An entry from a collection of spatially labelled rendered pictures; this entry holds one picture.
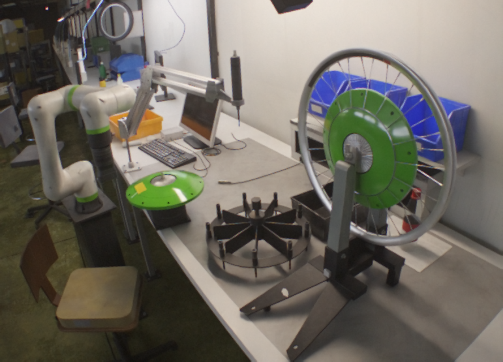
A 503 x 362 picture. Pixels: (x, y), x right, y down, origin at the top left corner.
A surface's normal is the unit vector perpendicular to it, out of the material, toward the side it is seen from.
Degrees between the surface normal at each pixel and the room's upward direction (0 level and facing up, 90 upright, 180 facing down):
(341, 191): 87
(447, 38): 90
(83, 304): 0
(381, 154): 88
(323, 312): 18
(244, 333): 0
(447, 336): 0
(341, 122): 82
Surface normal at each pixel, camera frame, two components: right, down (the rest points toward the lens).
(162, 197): 0.02, -0.72
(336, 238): -0.82, 0.22
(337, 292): -0.30, -0.79
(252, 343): -0.05, -0.91
